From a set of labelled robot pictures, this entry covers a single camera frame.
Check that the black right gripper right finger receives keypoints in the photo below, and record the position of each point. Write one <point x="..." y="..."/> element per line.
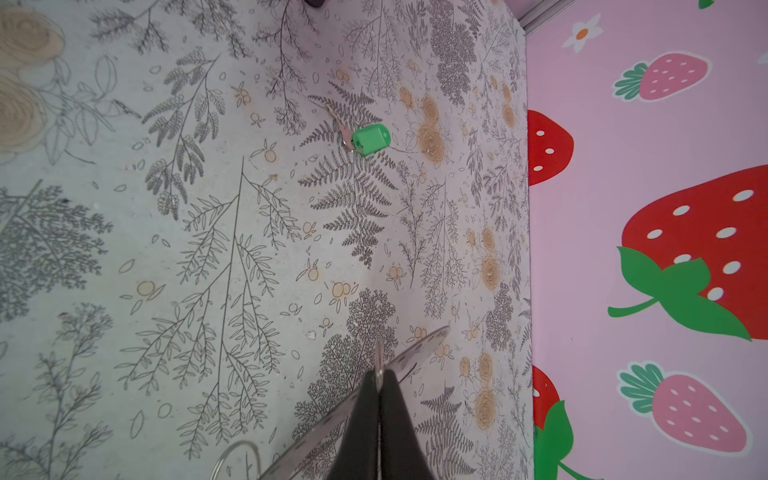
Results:
<point x="401" y="455"/>

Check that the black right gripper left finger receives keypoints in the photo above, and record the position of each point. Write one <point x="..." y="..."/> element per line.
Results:
<point x="357" y="457"/>

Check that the large perforated metal keyring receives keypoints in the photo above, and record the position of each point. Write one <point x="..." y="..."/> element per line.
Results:
<point x="288" y="464"/>

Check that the aluminium corner post right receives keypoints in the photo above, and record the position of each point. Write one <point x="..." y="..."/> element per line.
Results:
<point x="542" y="12"/>

